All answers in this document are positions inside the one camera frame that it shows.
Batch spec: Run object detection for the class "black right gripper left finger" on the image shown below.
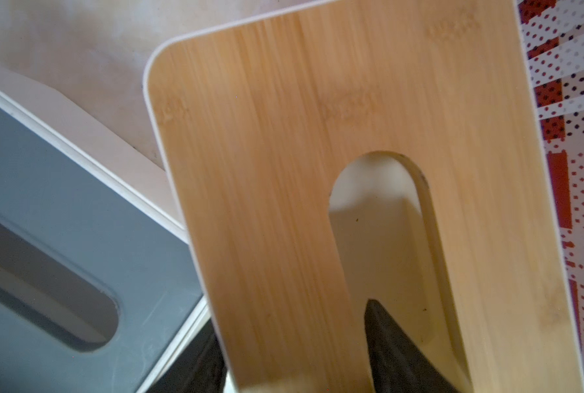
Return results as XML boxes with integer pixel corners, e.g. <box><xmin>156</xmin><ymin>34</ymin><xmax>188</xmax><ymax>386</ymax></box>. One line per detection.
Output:
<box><xmin>148</xmin><ymin>321</ymin><xmax>227</xmax><ymax>393</ymax></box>

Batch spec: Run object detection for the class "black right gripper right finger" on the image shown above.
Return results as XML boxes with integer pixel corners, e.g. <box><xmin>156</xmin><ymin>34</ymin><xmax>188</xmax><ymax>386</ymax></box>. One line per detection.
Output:
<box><xmin>364</xmin><ymin>299</ymin><xmax>457</xmax><ymax>393</ymax></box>

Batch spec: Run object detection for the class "large white box bamboo lid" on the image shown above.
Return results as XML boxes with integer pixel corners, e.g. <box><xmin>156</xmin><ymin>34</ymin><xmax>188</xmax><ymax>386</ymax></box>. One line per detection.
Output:
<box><xmin>144</xmin><ymin>1</ymin><xmax>584</xmax><ymax>392</ymax></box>

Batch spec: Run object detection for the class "white tissue box grey lid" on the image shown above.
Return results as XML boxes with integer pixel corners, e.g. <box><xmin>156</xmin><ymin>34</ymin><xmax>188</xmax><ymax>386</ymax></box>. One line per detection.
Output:
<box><xmin>0</xmin><ymin>73</ymin><xmax>212</xmax><ymax>393</ymax></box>

